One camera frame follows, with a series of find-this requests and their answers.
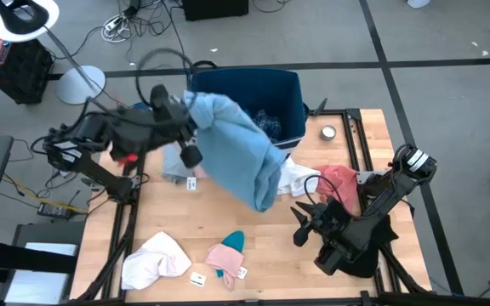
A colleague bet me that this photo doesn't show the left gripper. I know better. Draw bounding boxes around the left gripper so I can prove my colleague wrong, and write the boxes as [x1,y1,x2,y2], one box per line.
[149,83,204,169]

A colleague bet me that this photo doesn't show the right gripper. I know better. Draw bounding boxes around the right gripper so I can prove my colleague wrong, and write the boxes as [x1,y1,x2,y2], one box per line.
[290,199,352,248]

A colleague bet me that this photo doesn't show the salmon pink garment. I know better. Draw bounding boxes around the salmon pink garment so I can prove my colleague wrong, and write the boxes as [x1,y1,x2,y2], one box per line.
[312,164,360,213]

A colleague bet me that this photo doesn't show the light blue garment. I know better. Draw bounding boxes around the light blue garment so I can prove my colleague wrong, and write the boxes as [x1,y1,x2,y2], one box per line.
[183,90,288,213]

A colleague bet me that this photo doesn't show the teal sock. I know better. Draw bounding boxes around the teal sock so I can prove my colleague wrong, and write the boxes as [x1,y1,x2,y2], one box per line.
[217,229,246,278]

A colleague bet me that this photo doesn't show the black garment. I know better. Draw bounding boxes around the black garment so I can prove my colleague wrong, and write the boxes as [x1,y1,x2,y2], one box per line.
[339,214,400,280]

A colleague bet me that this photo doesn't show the small pale pink garment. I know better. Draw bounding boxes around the small pale pink garment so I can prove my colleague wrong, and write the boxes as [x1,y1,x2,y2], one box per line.
[205,241,246,292]

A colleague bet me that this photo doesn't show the white pinkish garment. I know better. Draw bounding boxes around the white pinkish garment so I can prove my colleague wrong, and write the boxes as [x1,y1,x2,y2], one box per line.
[120,231,193,291]

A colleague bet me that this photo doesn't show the small round metal tin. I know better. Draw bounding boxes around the small round metal tin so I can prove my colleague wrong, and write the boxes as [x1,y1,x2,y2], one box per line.
[320,124,338,142]

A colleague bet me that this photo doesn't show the navy white striped fabric bin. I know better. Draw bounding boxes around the navy white striped fabric bin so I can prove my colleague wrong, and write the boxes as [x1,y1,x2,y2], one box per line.
[185,59,312,150]

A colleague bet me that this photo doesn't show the white power strip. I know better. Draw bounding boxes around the white power strip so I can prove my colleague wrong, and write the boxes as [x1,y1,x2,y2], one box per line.
[102,14,134,43]

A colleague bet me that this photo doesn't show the black box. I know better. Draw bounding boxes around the black box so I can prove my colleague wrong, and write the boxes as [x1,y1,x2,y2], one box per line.
[181,0,250,22]

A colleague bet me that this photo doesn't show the white printed card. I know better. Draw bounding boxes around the white printed card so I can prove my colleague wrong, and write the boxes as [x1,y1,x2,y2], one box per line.
[189,271,208,287]

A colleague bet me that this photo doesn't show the black power adapter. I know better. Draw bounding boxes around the black power adapter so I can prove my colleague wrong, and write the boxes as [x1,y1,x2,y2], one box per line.
[37,201,74,221]

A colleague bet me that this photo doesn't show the black plastic crate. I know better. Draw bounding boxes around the black plastic crate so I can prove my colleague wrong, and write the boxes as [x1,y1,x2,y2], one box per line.
[0,36,55,105]

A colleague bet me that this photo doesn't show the grey white cabinet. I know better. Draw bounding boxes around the grey white cabinet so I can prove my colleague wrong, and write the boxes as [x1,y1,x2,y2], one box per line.
[0,220,87,306]

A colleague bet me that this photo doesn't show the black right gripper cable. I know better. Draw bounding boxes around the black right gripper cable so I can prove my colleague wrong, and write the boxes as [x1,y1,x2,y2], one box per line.
[303,173,355,216]

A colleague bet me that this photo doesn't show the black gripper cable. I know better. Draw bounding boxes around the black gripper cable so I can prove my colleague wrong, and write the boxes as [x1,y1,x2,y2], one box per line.
[135,47,197,110]
[303,173,355,216]

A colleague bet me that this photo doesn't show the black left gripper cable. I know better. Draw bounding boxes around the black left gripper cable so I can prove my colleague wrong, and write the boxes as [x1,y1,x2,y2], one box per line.
[135,47,197,110]

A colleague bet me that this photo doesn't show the white ring floor lamp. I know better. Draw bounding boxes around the white ring floor lamp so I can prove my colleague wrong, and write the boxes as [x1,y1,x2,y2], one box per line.
[0,0,107,106]

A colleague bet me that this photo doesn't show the black angled bracket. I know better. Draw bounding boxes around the black angled bracket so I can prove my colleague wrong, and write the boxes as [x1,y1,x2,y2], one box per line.
[311,97,329,118]

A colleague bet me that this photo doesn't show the black aluminium table frame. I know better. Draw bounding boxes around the black aluminium table frame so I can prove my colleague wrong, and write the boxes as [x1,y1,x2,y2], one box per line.
[60,108,436,306]

